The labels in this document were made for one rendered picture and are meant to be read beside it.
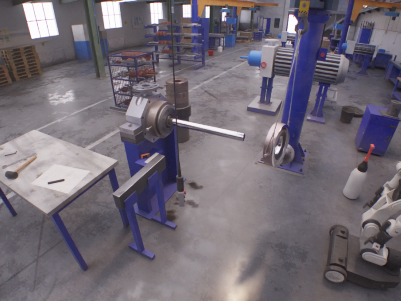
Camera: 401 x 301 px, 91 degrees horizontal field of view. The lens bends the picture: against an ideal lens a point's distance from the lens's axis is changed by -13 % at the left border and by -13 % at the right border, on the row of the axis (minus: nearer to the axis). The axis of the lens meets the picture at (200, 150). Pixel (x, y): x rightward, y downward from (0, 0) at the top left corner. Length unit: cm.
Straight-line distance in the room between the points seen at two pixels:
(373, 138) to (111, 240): 431
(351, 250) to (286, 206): 90
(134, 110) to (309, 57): 220
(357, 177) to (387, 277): 125
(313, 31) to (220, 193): 230
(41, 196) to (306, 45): 318
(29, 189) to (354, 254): 296
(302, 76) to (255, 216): 187
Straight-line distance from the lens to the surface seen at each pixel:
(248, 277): 232
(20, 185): 230
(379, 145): 471
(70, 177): 213
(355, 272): 249
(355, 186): 335
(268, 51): 523
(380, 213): 219
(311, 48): 316
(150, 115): 218
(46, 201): 198
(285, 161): 221
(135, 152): 224
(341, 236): 264
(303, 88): 325
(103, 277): 244
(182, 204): 155
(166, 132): 226
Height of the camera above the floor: 203
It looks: 32 degrees down
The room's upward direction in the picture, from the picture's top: straight up
